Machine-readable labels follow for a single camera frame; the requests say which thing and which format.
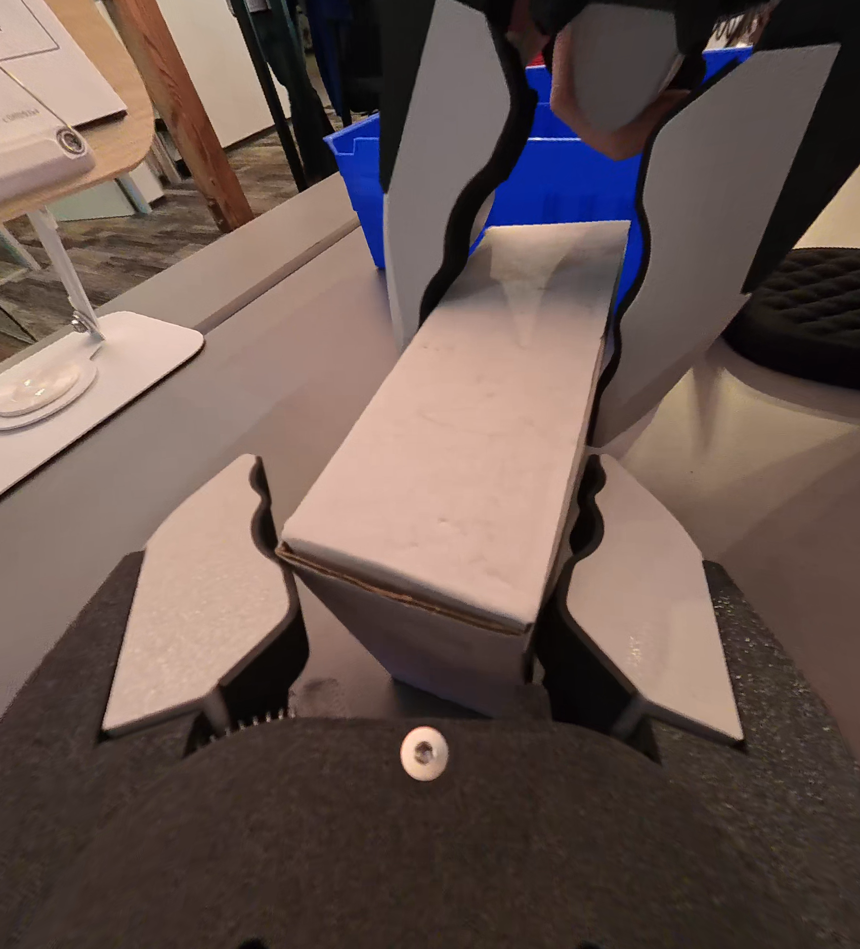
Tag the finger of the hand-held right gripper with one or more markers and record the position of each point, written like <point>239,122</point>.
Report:
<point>726,207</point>
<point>452,111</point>

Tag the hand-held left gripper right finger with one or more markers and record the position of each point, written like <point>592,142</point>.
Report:
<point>652,615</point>

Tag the white sign stand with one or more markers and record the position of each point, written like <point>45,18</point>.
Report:
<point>133,356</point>

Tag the printed instruction sheet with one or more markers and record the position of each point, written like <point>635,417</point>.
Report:
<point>67,81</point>

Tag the wooden pillar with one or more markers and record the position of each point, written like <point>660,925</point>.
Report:
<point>178,111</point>

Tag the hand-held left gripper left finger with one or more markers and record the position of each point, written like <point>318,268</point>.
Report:
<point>200,608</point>

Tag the black pole stand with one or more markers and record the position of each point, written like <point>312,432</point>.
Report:
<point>273,96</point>

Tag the white clip bar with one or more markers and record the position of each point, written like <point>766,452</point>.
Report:
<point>22,178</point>

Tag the white cardboard mailer box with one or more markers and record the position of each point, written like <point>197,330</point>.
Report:
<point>460,445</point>

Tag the person's right hand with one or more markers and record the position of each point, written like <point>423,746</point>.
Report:
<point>615,147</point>

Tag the wooden sign board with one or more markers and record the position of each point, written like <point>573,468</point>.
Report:
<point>122,141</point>

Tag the black quilted mesh seat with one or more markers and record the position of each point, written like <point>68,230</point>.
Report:
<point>830,319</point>

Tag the blue plastic storage bin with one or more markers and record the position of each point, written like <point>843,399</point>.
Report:
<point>563,185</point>

